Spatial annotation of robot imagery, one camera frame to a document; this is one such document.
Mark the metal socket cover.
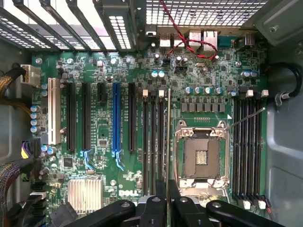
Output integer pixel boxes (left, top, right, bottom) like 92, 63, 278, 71
178, 177, 228, 201

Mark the silver finned heat sink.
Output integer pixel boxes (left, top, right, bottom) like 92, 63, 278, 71
68, 179, 104, 213

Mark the CPU socket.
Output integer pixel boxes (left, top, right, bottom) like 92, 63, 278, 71
175, 120, 231, 190

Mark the blue expansion slot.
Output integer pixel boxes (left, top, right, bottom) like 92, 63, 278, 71
111, 81, 125, 171

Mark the thin metal locking lever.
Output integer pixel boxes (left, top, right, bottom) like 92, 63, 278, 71
225, 107, 267, 131

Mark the grey metal PC case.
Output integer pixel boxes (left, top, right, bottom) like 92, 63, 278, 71
0, 0, 303, 227

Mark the short black expansion slot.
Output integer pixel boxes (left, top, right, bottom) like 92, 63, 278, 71
96, 82, 107, 104

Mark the green motherboard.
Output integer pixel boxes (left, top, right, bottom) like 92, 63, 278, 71
30, 48, 268, 227

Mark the white expansion slot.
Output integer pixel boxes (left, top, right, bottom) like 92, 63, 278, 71
47, 77, 62, 146

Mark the white power connector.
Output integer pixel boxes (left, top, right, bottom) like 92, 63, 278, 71
20, 64, 41, 87

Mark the black purple wire connector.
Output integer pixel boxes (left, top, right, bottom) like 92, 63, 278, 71
20, 139, 41, 162

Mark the grey braided cable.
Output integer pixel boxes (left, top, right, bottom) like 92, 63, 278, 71
0, 162, 23, 227

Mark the black wire with metal clip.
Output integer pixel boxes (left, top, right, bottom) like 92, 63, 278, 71
267, 62, 303, 107

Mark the red black twisted wire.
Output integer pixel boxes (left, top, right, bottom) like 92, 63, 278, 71
159, 0, 220, 62

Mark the yellow black braided cable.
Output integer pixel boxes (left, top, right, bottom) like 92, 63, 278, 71
0, 67, 26, 106

